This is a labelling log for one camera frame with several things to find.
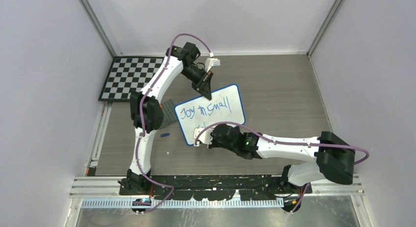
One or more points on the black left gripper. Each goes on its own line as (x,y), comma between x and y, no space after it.
(203,87)

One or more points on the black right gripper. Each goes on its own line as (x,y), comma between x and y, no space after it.
(214,143)

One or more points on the blue framed whiteboard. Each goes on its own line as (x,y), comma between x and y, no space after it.
(199,112)

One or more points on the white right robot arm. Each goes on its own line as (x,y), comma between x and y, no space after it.
(323,157)

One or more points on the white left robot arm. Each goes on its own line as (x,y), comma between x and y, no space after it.
(146,111)

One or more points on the grey studded baseplate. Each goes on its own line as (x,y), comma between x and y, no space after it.
(168,112)

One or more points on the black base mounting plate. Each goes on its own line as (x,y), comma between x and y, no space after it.
(212,187)

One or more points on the black white checkerboard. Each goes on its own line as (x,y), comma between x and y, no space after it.
(126,75)

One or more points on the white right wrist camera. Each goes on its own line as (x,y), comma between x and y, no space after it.
(202,136)

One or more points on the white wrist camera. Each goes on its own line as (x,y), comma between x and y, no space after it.
(211,61)
(202,136)

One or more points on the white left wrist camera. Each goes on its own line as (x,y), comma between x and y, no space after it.
(211,61)

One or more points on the slotted aluminium cable duct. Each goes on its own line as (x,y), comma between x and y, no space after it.
(147,203)

